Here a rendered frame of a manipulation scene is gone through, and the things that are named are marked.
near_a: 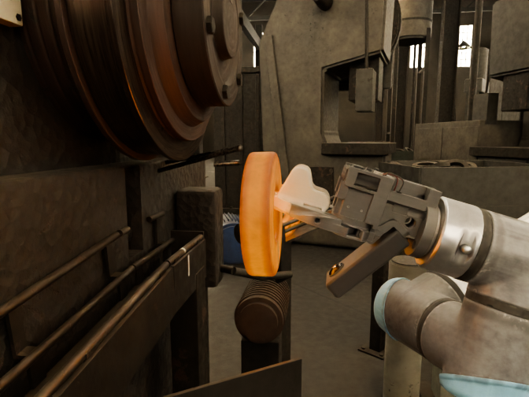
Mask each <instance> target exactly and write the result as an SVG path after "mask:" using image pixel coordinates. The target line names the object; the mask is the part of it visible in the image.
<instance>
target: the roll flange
mask: <svg viewBox="0 0 529 397"><path fill-rule="evenodd" d="M20 3H21V12H22V21H23V26H22V27H19V30H20V35H21V38H22V41H23V44H24V48H25V50H26V53H27V56H28V59H29V61H30V63H31V66H32V68H33V71H34V73H35V75H36V77H37V79H38V81H39V83H40V85H41V87H42V89H43V90H44V92H45V94H46V96H47V98H48V99H49V100H50V102H51V103H52V105H53V106H54V108H55V109H56V111H58V112H59V114H60V115H61V116H62V117H63V118H64V120H65V121H66V122H67V123H68V124H69V125H71V126H72V127H73V128H74V129H75V130H77V131H78V132H79V133H81V134H82V135H85V136H86V137H88V138H91V139H95V140H101V141H109V142H110V143H111V144H112V145H113V146H114V147H115V148H116V149H117V150H119V152H121V153H122V154H124V155H126V156H128V157H130V158H133V159H135V160H151V159H154V158H156V157H158V156H160V154H140V153H137V152H135V151H133V150H131V149H130V148H128V147H127V146H126V145H124V144H123V143H122V142H121V141H120V140H119V139H118V138H117V136H116V135H115V134H114V133H113V131H112V130H111V129H110V127H109V126H108V125H107V123H106V122H105V120H104V118H103V116H102V115H101V113H100V111H99V110H98V107H97V106H96V104H95V102H94V99H93V97H92V95H91V93H90V90H89V88H88V86H87V83H86V80H85V78H84V76H83V72H82V69H81V67H80V63H79V60H78V57H77V54H76V49H75V46H74V42H73V39H72V33H71V30H70V26H69V22H68V14H67V9H66V4H65V0H20Z"/></svg>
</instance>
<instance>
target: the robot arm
mask: <svg viewBox="0 0 529 397"><path fill-rule="evenodd" d="M387 174H388V175H387ZM390 175H391V176H390ZM335 191H336V194H335V198H334V201H333V203H332V205H330V204H331V201H330V195H329V193H328V191H327V190H325V189H324V188H322V187H317V186H316V185H315V184H314V183H313V178H312V173H311V169H310V167H308V166H307V165H302V164H300V165H296V166H295V167H294V168H293V169H292V171H291V172H290V175H289V176H288V177H287V179H286V181H285V182H284V184H283V186H282V187H281V189H280V190H279V191H275V196H274V209H276V210H278V211H280V212H282V213H285V214H287V215H289V216H290V217H293V218H295V219H297V220H300V221H303V222H305V223H307V224H310V225H312V226H315V227H318V228H322V229H324V230H327V231H330V232H333V233H335V234H337V235H339V236H342V237H345V238H347V239H353V240H356V241H360V242H365V241H366V242H365V243H364V244H362V245H361V246H360V247H358V248H357V249H356V250H355V251H354V252H353V253H351V254H350V255H348V256H347V257H346V258H344V259H343V260H342V261H341V262H340V263H338V264H336V265H334V266H333V267H332V268H331V270H329V271H328V272H327V282H326V287H327V289H328V290H329V291H330V292H331V293H332V294H333V296H334V297H336V298H341V297H342V296H343V295H344V294H345V293H347V292H348V291H350V290H351V289H353V288H354V287H355V286H357V285H358V284H359V283H360V282H361V281H363V280H364V279H365V278H367V277H368V276H370V275H371V274H372V273H374V272H375V271H376V270H377V269H379V268H380V267H381V266H383V265H384V264H386V263H387V262H388V261H389V260H391V259H392V258H393V257H395V256H396V255H397V254H399V253H400V252H401V251H403V250H404V251H405V254H406V255H408V256H411V257H414V258H415V259H416V264H417V265H418V266H419V267H420V268H423V269H428V271H427V272H425V273H423V274H421V275H420V276H418V277H417V278H415V279H413V280H408V279H406V278H404V277H400V278H393V279H390V280H388V281H387V282H386V283H384V284H383V285H382V286H381V288H380V289H379V290H378V292H377V294H376V297H375V301H374V315H375V319H376V322H377V324H378V325H379V327H380V328H381V329H382V330H383V331H384V332H386V333H387V334H388V335H389V336H390V337H391V338H392V339H394V340H397V341H399V342H401V343H403V344H404V345H406V346H407V347H409V348H410V349H412V350H413V351H415V352H416V353H418V354H420V355H421V356H423V357H424V358H426V359H427V360H428V361H429V362H430V363H431V364H433V365H435V366H437V367H438V368H440V369H441V370H442V373H440V374H439V379H440V384H441V385H442V387H443V388H445V389H446V390H447V391H448V392H449V393H451V394H452V395H455V396H456V397H529V213H526V214H525V215H523V216H522V217H520V218H518V219H516V218H513V217H508V216H505V215H502V214H499V213H495V212H492V211H489V210H484V209H481V208H479V207H477V206H473V205H470V204H467V203H464V202H459V201H457V200H453V199H451V198H446V197H443V196H442V197H441V195H442V192H440V191H437V190H436V189H434V188H432V187H427V186H424V185H422V184H417V183H413V182H411V181H408V180H403V179H402V178H401V177H399V176H397V175H395V174H393V173H381V172H379V169H377V168H374V169H371V168H369V167H367V168H365V167H363V166H360V165H355V164H352V163H349V162H347V163H346V165H344V168H343V171H342V175H341V176H339V179H338V183H337V185H336V188H335ZM407 218H410V220H409V222H407V223H405V220H406V219H407Z"/></svg>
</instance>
